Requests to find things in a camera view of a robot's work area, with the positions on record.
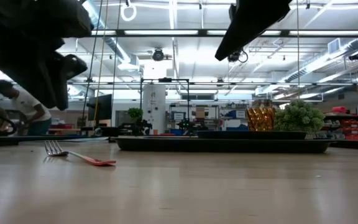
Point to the black serving tray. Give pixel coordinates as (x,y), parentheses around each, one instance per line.
(222,145)

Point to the white cylindrical tank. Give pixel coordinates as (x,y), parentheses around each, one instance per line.
(154,107)

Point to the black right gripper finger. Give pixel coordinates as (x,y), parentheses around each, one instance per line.
(250,25)

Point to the red object on shelf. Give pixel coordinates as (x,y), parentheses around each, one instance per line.
(340,109)

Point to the black computer monitor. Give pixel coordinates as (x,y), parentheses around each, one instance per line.
(100,108)

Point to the green broccoli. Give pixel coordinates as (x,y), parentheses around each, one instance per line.
(299,116)

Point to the round black ceiling camera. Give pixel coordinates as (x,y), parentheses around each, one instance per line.
(158,55)

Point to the brown cardboard box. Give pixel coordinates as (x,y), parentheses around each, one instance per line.
(200,112)

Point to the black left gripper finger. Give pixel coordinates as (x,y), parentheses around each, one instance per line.
(75,66)
(39,84)

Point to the amber ribbed glass cup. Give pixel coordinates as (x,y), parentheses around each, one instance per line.
(260,119)

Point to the black metal frame stand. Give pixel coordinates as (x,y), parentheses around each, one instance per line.
(165,80)

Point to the small green plant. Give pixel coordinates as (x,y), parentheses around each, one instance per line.
(135,113)

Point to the black overhead light bar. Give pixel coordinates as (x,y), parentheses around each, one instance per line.
(166,32)

